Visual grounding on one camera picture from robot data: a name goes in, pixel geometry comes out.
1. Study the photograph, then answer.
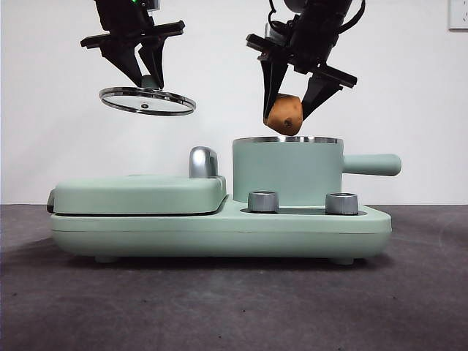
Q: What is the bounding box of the silver control knob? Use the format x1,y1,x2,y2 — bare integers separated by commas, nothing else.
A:
247,191,279,213
325,192,358,216

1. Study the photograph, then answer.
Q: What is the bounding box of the white wall socket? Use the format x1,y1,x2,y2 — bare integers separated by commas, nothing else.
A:
448,0,468,31

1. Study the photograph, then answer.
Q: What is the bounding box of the green steamer pot with handle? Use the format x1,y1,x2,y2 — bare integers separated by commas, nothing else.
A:
232,135,403,205

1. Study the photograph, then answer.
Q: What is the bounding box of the green breakfast machine base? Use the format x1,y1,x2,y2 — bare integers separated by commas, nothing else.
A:
50,193,392,265

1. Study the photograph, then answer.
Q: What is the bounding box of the brown potato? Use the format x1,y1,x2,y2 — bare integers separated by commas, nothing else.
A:
263,93,304,137

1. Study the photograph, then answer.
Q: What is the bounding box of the green griddle cover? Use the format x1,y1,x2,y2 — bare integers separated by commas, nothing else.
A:
46,174,227,216

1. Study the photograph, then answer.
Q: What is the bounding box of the glass lid with green knob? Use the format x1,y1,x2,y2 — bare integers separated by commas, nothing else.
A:
98,75,197,117

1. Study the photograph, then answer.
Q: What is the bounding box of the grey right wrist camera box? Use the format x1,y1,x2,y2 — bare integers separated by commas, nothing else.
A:
263,21,293,43

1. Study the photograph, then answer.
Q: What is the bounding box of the chrome griddle cover handle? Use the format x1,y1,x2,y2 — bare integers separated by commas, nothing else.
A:
188,146,219,179

